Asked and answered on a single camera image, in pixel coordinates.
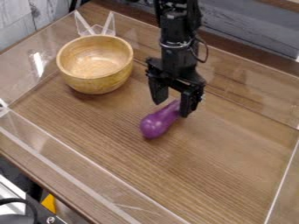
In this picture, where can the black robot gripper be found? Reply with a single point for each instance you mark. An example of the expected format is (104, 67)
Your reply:
(173, 71)

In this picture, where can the purple toy eggplant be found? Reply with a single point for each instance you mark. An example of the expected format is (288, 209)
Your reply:
(156, 123)

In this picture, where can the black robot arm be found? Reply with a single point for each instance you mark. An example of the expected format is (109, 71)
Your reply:
(178, 19)

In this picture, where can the brown wooden bowl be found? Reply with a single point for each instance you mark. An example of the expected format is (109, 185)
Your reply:
(94, 63)

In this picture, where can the black device with yellow sticker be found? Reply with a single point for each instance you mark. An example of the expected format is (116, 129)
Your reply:
(41, 210)

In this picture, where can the clear acrylic tray wall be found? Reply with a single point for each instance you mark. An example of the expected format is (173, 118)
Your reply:
(120, 158)

